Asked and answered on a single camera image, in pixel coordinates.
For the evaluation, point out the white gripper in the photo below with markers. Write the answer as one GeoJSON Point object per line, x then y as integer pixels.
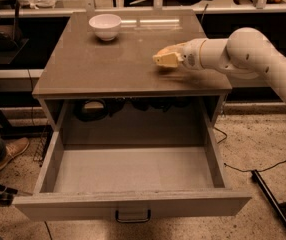
{"type": "Point", "coordinates": [191, 54]}

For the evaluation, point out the orange fruit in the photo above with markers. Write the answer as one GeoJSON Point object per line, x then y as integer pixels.
{"type": "Point", "coordinates": [163, 51]}

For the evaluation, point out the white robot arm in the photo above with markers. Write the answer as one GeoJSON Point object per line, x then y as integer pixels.
{"type": "Point", "coordinates": [245, 53]}

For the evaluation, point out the grey cabinet with counter top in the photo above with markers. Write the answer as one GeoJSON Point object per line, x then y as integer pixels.
{"type": "Point", "coordinates": [83, 67]}

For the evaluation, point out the open grey top drawer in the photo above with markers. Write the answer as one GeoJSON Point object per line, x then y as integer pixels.
{"type": "Point", "coordinates": [165, 162]}

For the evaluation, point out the white ceramic bowl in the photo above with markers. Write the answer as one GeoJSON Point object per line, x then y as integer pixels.
{"type": "Point", "coordinates": [105, 26]}

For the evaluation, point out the dark chair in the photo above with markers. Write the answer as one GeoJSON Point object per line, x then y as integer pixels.
{"type": "Point", "coordinates": [1, 34]}

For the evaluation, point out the black metal stand leg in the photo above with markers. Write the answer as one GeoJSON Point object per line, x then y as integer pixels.
{"type": "Point", "coordinates": [279, 208]}

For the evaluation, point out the tan shoe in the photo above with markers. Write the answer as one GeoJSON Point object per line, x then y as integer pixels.
{"type": "Point", "coordinates": [13, 149]}

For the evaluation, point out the black wire rack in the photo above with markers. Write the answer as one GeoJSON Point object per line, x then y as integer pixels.
{"type": "Point", "coordinates": [43, 144]}

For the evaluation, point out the black drawer handle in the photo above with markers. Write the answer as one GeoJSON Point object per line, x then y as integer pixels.
{"type": "Point", "coordinates": [133, 217]}

